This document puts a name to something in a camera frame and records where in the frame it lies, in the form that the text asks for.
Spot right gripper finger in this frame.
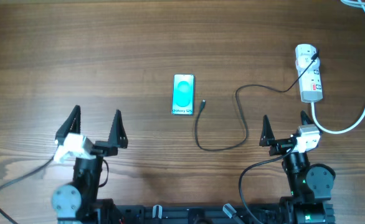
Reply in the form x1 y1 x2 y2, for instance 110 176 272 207
300 110 314 125
259 114 275 147

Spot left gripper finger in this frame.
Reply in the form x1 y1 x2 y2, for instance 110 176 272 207
108 110 128 149
55 105 81 142

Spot teal screen smartphone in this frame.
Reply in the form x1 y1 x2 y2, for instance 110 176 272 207
171 74 195 116

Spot black charging cable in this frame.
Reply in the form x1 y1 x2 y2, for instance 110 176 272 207
194 49 320 152

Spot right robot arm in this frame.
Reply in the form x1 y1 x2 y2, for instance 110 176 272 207
259 111 336 223

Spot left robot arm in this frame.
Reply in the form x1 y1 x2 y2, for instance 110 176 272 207
51 105 128 223

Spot white charger adapter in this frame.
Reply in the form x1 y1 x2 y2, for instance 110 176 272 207
295 53 320 72

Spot white power strip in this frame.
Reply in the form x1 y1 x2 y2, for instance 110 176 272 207
295 44 323 103

